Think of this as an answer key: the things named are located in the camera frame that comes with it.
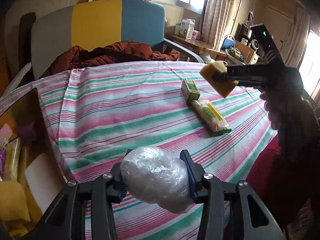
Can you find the right patterned curtain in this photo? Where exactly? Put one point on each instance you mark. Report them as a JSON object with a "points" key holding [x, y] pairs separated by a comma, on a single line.
{"points": [[217, 15]]}

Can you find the yellow sponge piece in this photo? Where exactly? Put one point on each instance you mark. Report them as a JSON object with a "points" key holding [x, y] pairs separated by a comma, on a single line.
{"points": [[13, 202]]}

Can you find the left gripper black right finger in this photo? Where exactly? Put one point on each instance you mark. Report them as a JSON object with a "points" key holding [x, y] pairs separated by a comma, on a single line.
{"points": [[195, 173]]}

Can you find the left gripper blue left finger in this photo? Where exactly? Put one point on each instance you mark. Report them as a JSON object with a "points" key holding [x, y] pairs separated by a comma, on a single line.
{"points": [[118, 189]]}

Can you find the purple snack packet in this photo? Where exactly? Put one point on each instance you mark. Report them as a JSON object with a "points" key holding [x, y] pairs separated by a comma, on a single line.
{"points": [[2, 160]]}

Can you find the black rolled mat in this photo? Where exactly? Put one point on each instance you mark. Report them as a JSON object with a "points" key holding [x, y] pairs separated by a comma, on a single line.
{"points": [[24, 38]]}

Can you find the person right hand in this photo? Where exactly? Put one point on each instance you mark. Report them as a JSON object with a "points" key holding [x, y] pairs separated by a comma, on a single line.
{"points": [[273, 109]]}

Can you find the rice cracker snack pack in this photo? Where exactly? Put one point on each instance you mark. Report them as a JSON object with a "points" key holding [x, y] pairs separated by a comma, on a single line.
{"points": [[210, 115]]}

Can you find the white foam block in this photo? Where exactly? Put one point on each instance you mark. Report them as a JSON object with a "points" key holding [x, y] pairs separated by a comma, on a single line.
{"points": [[44, 181]]}

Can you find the wooden desk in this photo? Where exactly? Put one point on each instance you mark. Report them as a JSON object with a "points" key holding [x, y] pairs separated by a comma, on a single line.
{"points": [[197, 47]]}

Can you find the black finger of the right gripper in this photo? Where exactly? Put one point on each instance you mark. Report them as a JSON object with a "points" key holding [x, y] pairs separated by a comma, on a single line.
{"points": [[220, 77]]}

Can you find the tan sponge block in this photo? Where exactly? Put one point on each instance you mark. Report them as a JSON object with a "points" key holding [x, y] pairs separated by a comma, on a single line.
{"points": [[223, 88]]}

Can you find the blue folding chair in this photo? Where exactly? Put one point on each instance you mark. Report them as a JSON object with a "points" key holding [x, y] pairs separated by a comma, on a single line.
{"points": [[228, 41]]}

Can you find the red blanket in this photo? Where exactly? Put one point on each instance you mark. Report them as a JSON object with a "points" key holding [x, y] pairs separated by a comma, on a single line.
{"points": [[266, 171]]}

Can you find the rust red jacket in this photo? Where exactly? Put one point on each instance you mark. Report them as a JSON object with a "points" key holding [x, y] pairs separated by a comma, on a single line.
{"points": [[119, 52]]}

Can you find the green medicine box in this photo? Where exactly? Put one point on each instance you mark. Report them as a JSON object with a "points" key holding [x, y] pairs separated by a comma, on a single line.
{"points": [[190, 90]]}

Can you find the grey yellow blue armchair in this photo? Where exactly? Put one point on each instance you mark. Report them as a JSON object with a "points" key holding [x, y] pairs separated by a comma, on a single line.
{"points": [[91, 25]]}

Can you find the white carton box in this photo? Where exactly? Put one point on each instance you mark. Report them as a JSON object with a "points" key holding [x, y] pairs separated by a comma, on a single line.
{"points": [[185, 29]]}

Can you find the yellow plush toy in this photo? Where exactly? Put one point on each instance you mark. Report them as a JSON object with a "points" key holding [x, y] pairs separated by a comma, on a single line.
{"points": [[18, 228]]}

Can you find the pink small box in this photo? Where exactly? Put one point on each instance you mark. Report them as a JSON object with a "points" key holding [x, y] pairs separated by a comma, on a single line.
{"points": [[196, 35]]}

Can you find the white plastic bag ball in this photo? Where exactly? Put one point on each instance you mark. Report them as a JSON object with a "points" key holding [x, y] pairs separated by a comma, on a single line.
{"points": [[152, 175]]}

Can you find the striped bed sheet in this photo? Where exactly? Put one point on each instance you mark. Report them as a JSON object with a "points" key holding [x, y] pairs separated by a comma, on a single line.
{"points": [[94, 115]]}

